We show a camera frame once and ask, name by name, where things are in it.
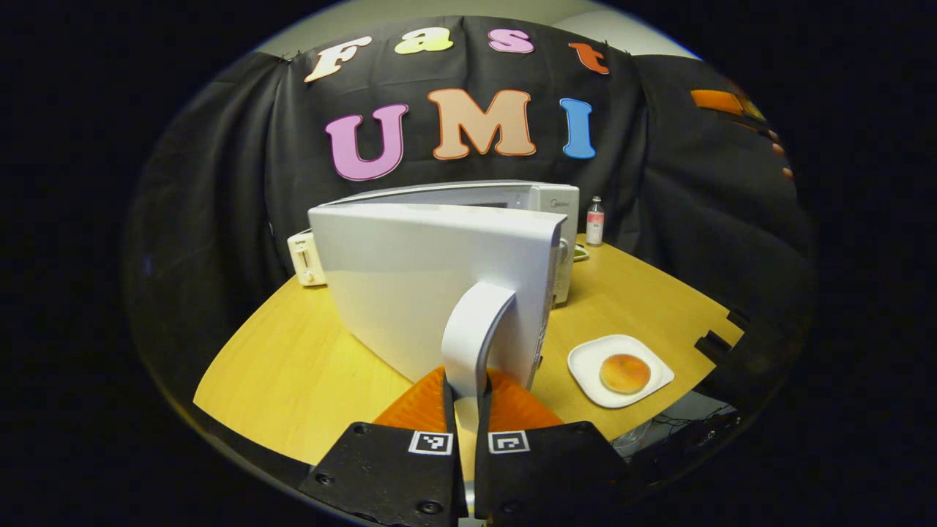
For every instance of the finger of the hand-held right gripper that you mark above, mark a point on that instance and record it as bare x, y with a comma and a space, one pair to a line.
714, 101

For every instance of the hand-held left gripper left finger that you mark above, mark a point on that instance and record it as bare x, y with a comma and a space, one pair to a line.
449, 410

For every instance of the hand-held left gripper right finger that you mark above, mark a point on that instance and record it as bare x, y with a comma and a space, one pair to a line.
483, 410

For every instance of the white plate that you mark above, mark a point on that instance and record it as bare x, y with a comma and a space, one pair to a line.
585, 366

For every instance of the white microwave oven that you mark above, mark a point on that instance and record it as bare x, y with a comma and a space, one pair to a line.
410, 285

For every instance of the round bread bun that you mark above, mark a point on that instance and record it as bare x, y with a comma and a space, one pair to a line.
624, 373

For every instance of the small bottle with red label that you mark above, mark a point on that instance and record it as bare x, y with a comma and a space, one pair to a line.
595, 223

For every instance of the small green dish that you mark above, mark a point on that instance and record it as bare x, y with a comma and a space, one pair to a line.
580, 253

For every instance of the white toaster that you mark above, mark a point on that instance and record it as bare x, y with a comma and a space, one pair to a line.
306, 260

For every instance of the black table edge clamp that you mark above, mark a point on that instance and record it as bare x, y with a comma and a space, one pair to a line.
711, 344

